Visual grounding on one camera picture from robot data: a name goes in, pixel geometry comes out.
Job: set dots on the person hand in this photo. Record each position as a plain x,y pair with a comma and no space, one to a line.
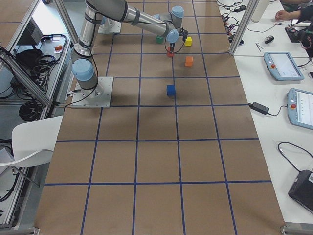
283,15

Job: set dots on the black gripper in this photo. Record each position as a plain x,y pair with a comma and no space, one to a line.
171,45

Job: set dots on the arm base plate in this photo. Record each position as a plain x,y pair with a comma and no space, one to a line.
110,27
100,97

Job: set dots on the white chair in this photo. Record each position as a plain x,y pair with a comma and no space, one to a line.
33,144

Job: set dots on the aluminium frame post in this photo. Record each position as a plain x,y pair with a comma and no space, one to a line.
243,25

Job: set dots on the teach pendant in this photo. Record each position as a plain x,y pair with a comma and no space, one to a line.
300,108
282,66

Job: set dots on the round tape measure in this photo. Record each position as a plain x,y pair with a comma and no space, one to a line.
268,39

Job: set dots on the orange block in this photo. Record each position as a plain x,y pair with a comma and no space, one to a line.
189,61

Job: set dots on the green block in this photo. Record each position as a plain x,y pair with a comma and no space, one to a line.
159,39

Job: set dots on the black power adapter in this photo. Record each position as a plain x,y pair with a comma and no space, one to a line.
259,108

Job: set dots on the upper teach pendant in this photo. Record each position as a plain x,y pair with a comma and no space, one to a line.
282,66

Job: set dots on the blue block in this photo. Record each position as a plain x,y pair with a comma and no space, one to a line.
170,90

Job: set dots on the black laptop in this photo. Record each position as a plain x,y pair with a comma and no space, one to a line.
302,190

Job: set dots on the red block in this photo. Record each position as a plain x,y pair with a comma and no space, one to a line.
170,51

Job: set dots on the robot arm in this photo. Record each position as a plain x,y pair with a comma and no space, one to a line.
166,25
103,14

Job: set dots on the black box device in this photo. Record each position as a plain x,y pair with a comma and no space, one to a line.
31,36

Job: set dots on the lower teach pendant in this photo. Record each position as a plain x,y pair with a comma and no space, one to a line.
300,108

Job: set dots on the yellow block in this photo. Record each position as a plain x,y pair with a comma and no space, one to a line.
188,42

